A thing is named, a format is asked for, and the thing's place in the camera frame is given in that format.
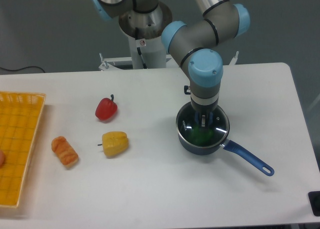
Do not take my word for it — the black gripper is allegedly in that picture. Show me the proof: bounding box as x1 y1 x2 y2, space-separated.
191 100 218 127

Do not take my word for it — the glass pot lid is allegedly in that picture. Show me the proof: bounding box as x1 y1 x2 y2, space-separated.
175 102 230 148

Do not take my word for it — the dark blue saucepan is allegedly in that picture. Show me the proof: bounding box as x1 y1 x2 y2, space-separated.
177 126 275 177

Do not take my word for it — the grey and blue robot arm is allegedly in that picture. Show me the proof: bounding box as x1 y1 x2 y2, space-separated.
92 0 251 127

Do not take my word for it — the green toy bell pepper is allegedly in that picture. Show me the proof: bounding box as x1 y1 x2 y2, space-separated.
188 126 214 146

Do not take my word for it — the yellow toy bell pepper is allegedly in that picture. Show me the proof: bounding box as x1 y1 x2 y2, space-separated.
101 131 129 158

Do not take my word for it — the red toy bell pepper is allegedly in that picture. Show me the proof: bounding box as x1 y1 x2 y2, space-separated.
95 94 118 121

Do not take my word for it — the black device at table edge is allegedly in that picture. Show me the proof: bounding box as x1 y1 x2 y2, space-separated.
308 191 320 217

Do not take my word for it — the toy bread roll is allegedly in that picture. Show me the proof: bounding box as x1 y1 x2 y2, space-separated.
51 136 79 169

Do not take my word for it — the yellow woven basket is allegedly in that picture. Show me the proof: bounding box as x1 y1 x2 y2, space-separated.
0 91 46 208

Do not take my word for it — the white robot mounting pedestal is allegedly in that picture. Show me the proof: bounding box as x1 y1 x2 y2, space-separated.
118 2 173 69

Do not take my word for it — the white table frame bracket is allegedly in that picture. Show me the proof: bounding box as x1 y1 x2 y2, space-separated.
98 52 133 71

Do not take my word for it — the black cable on floor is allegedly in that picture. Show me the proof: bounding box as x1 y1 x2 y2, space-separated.
0 65 46 73

